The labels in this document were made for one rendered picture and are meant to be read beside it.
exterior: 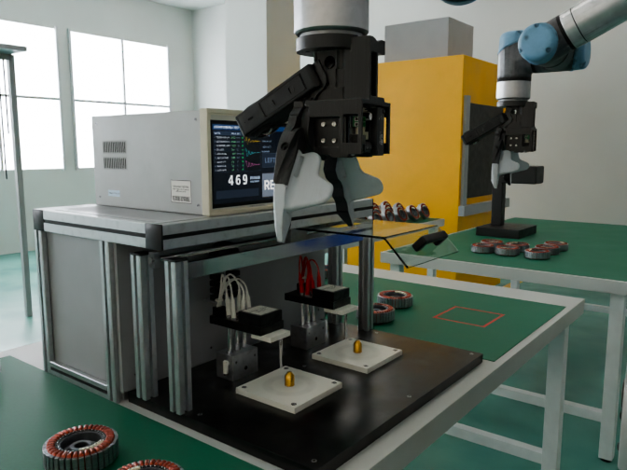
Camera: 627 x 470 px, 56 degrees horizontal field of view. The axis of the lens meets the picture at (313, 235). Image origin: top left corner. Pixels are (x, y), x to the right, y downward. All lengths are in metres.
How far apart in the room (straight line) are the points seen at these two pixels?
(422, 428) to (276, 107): 0.70
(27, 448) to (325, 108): 0.80
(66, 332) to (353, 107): 0.97
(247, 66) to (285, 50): 0.36
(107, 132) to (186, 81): 7.99
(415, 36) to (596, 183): 2.33
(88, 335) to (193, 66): 8.33
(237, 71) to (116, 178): 4.12
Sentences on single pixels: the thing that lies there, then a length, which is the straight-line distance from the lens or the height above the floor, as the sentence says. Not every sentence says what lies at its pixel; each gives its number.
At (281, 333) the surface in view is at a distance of 1.18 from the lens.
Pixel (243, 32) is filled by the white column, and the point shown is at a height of 2.25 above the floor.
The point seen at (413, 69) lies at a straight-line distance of 4.95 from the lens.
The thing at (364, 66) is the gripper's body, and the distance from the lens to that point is 0.58.
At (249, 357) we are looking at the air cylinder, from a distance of 1.27.
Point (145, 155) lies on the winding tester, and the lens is 1.29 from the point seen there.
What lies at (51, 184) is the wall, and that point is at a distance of 8.08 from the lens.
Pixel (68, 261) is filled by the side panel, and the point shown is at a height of 1.01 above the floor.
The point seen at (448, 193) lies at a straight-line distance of 4.77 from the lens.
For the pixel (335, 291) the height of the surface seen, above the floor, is 0.92.
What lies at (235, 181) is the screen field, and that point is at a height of 1.18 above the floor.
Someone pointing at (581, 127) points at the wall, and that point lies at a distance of 6.35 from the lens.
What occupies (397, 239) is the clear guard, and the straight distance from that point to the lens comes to 1.24.
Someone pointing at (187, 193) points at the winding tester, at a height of 1.16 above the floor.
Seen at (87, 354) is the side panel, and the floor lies 0.82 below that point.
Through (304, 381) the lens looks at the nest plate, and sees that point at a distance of 1.21.
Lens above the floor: 1.24
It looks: 8 degrees down
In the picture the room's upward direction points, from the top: straight up
